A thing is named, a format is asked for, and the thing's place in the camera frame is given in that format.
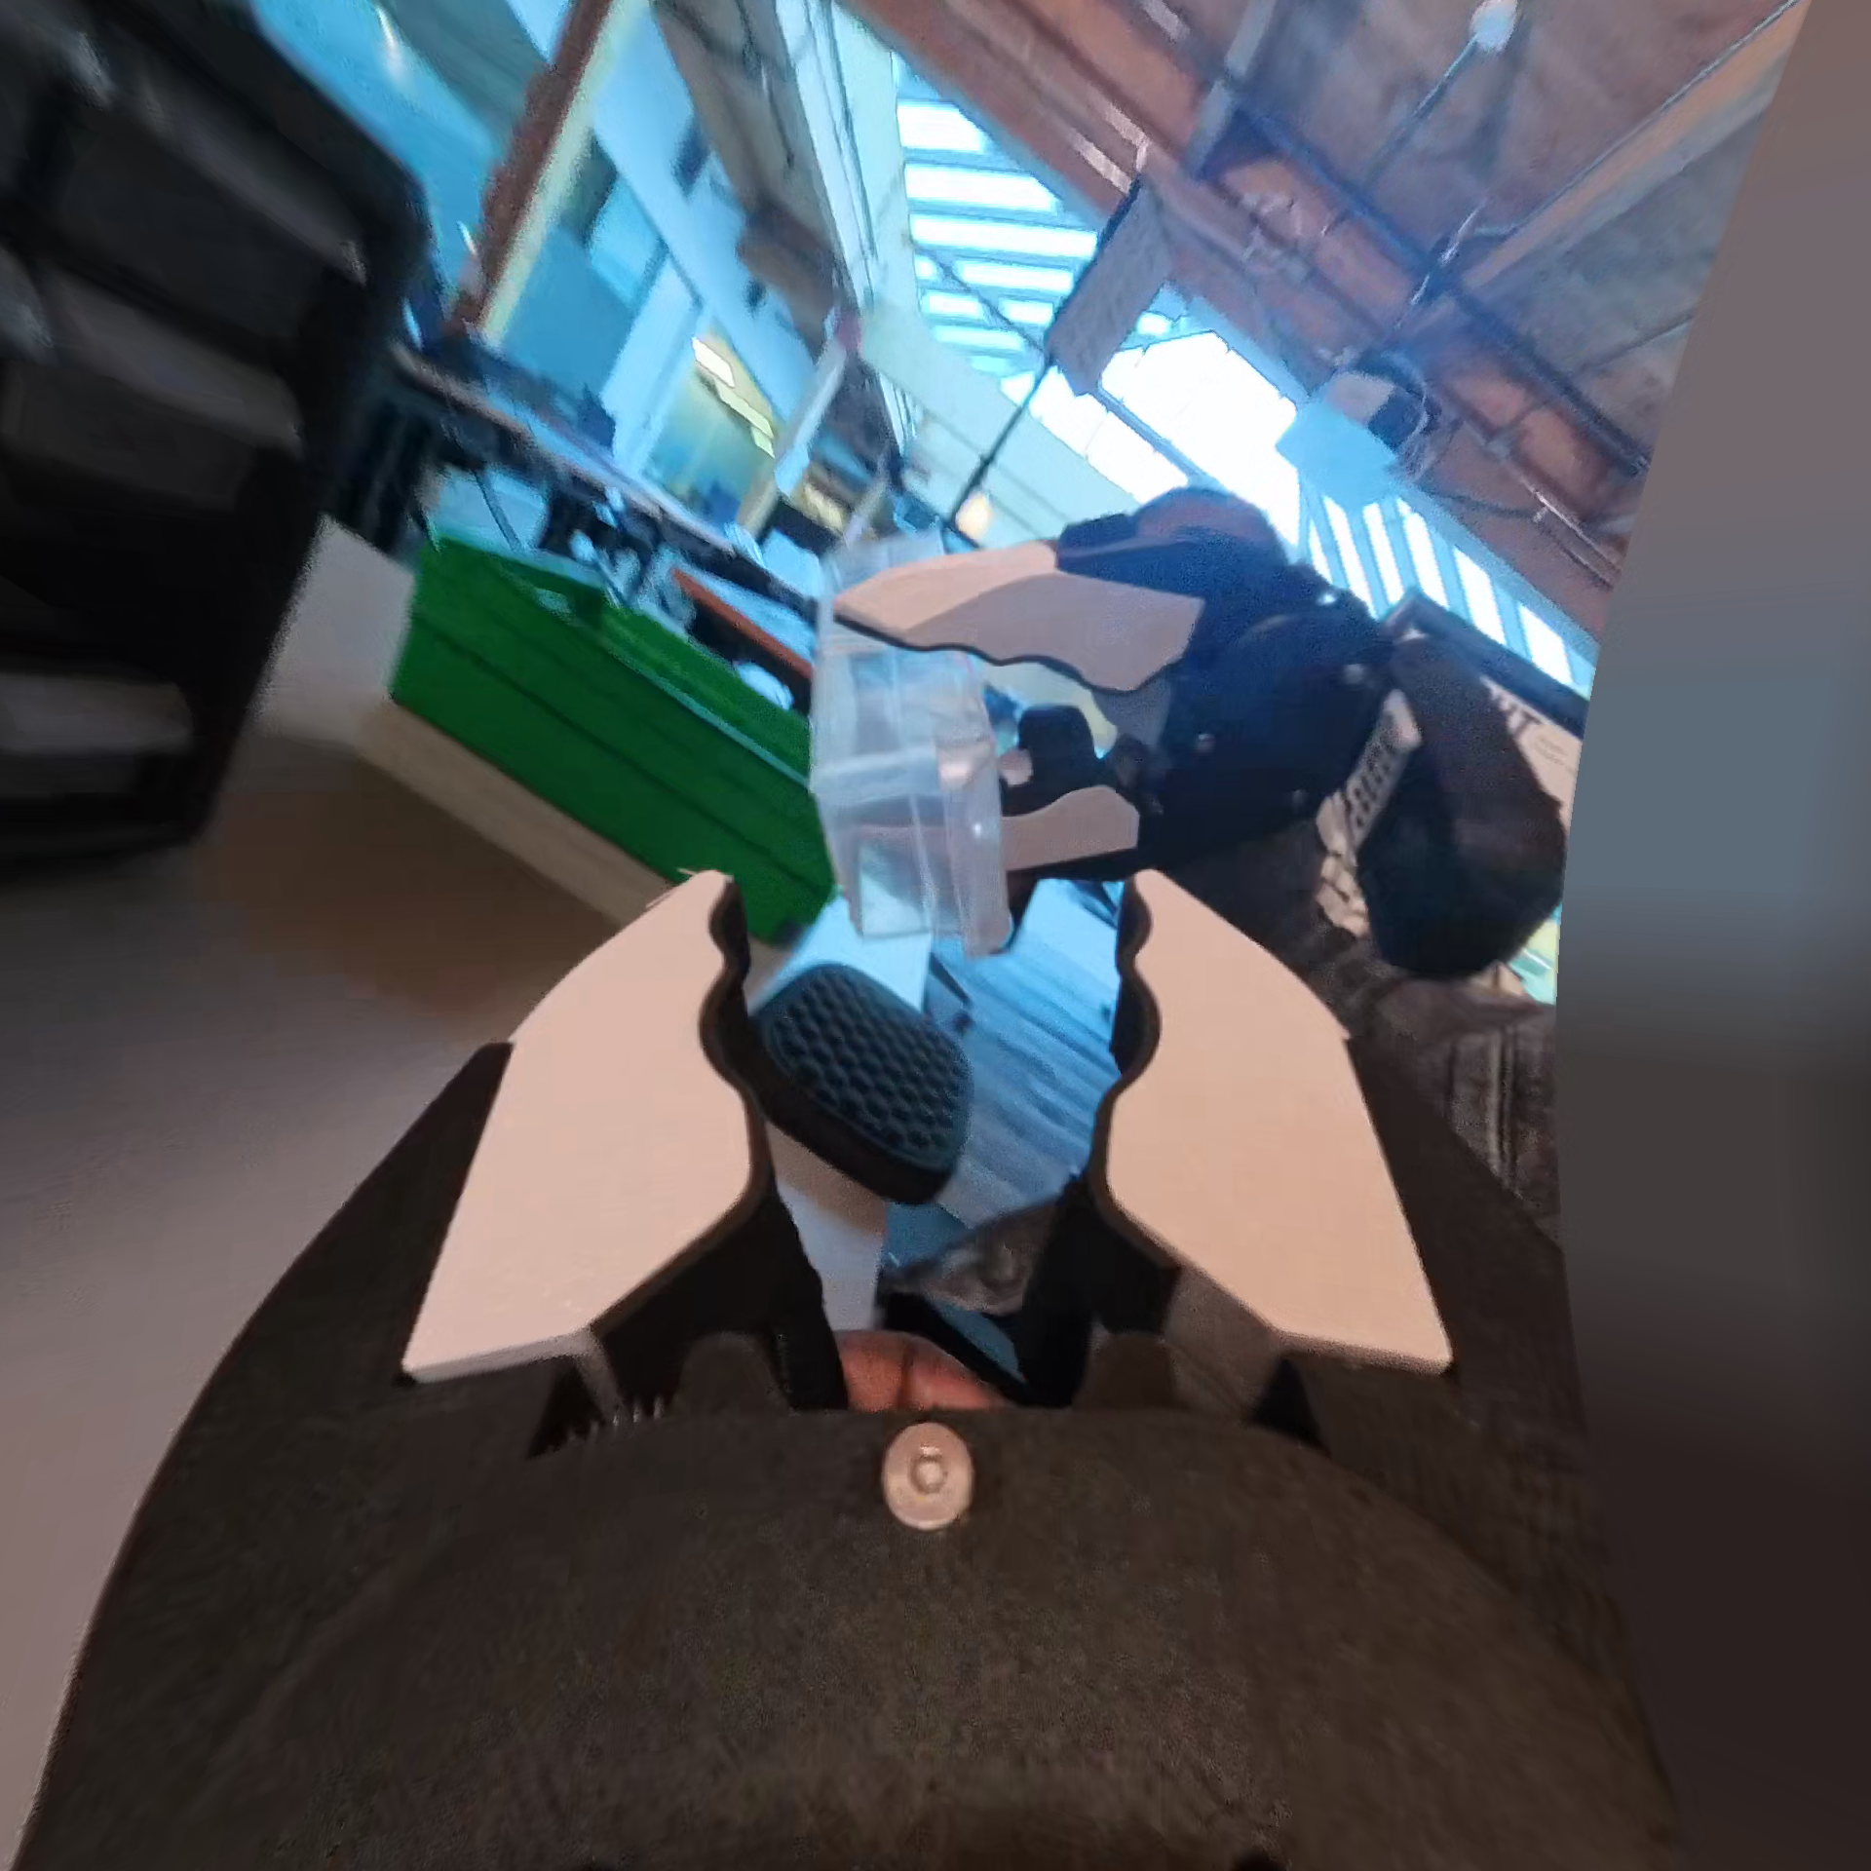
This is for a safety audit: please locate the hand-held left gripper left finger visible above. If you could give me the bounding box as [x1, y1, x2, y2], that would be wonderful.
[398, 870, 777, 1413]

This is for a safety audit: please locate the clear plastic drawer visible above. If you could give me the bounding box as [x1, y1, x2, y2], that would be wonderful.
[810, 534, 1017, 959]

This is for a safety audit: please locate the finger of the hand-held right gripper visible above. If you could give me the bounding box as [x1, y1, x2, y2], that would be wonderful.
[826, 538, 1219, 696]
[998, 708, 1144, 915]

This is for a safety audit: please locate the white ceiling unit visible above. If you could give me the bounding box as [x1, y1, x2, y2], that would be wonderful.
[1274, 366, 1441, 474]

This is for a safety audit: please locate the green plastic crate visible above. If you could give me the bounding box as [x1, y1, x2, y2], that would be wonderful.
[386, 534, 841, 945]

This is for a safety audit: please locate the set of clear cabinet drawers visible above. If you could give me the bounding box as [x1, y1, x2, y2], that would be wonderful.
[0, 133, 367, 762]

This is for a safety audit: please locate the black drawer cabinet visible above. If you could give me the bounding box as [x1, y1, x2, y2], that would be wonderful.
[0, 0, 436, 882]

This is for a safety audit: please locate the black honeycomb pad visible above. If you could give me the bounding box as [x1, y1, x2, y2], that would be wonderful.
[746, 962, 979, 1207]

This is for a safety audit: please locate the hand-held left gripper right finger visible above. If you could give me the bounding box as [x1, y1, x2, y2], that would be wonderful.
[1088, 870, 1455, 1421]

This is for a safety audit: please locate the long workbench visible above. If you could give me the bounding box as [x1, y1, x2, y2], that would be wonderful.
[394, 343, 821, 689]

